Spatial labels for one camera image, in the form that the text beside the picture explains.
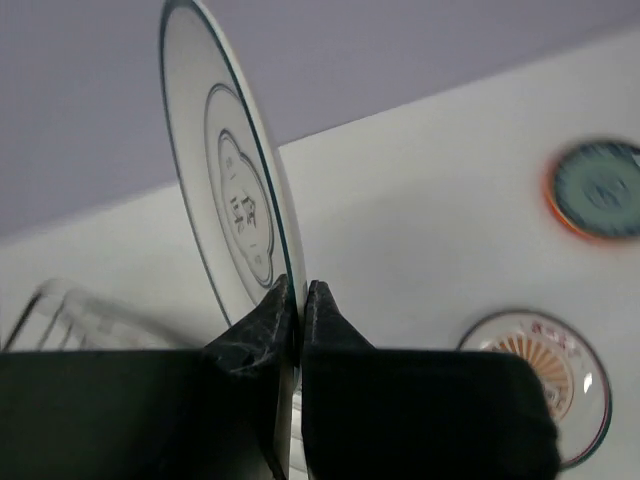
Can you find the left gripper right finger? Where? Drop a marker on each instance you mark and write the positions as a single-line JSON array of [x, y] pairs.
[[374, 413]]

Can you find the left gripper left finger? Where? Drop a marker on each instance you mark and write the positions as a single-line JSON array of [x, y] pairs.
[[220, 410]]

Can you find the white enamel plate green rim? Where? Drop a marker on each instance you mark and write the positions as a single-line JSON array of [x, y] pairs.
[[232, 180]]

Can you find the white plate orange sunburst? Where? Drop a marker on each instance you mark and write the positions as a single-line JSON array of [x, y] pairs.
[[576, 384]]

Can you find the orange translucent plate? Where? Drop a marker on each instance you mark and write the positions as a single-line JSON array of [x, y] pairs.
[[555, 200]]

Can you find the green blue floral plate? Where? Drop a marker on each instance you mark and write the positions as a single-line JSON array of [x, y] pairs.
[[600, 187]]

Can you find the metal wire dish rack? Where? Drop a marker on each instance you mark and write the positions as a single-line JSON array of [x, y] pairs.
[[60, 316]]

